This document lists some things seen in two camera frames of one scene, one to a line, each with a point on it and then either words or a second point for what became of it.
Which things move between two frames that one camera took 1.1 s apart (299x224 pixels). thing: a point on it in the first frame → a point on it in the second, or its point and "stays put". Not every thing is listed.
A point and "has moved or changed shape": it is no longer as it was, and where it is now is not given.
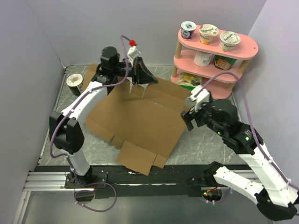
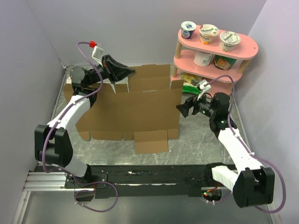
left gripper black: x=141 y=74 → x=114 y=69
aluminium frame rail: x=44 y=181 stays put
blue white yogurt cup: x=188 y=28 stays put
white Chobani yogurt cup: x=228 y=40 stays put
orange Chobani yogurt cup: x=207 y=32 stays put
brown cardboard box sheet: x=146 y=118 has moved or changed shape
